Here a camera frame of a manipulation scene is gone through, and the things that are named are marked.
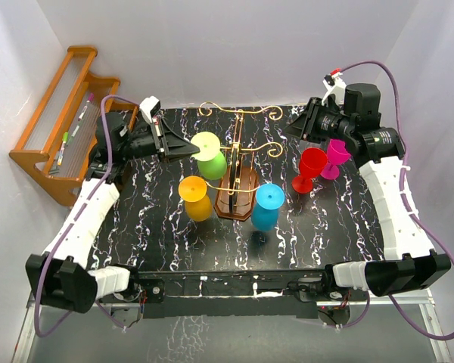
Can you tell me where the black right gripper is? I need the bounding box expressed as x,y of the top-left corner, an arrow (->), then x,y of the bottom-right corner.
282,98 -> 354,144

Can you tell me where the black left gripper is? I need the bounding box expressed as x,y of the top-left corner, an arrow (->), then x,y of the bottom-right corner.
119,117 -> 200,164

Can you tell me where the red wine glass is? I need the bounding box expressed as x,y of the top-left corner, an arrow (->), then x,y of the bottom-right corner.
291,147 -> 328,194

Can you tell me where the green wine glass cream base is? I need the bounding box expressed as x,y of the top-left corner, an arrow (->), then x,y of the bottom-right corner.
191,132 -> 227,180

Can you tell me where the orange wine glass yellow base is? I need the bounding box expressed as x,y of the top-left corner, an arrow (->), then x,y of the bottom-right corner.
178,175 -> 213,222

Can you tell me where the magenta wine glass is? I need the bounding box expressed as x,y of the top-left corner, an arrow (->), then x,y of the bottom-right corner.
321,139 -> 351,180

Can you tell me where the blue wine glass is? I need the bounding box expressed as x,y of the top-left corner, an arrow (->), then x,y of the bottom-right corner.
251,183 -> 285,231

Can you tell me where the gold wire wine glass rack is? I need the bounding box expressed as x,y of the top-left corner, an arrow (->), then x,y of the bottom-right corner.
198,101 -> 284,222

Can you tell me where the clear wine glass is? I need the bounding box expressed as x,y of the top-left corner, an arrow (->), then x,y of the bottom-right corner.
306,141 -> 322,149

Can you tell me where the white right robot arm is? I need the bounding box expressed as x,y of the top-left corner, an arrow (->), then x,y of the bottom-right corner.
285,83 -> 452,300

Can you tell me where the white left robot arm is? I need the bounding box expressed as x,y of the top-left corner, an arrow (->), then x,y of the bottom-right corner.
25,112 -> 200,313

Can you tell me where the wooden tiered shelf rack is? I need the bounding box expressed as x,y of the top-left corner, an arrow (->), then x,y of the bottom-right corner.
9,45 -> 138,206

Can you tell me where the purple capped marker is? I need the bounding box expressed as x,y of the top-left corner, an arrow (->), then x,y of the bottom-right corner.
78,93 -> 94,123

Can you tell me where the green capped marker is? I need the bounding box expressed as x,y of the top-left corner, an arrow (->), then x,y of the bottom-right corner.
57,132 -> 69,166

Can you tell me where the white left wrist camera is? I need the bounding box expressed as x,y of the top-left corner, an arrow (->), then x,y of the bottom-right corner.
139,96 -> 161,124

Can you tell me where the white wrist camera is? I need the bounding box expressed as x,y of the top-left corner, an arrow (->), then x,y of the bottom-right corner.
322,68 -> 347,106
139,96 -> 161,124

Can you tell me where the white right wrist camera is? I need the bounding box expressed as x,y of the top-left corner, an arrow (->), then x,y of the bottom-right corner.
322,68 -> 347,106

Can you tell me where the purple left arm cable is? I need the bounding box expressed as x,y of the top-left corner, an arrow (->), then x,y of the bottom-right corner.
33,95 -> 141,338

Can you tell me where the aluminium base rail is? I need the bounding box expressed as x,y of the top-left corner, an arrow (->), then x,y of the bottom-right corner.
13,293 -> 452,362

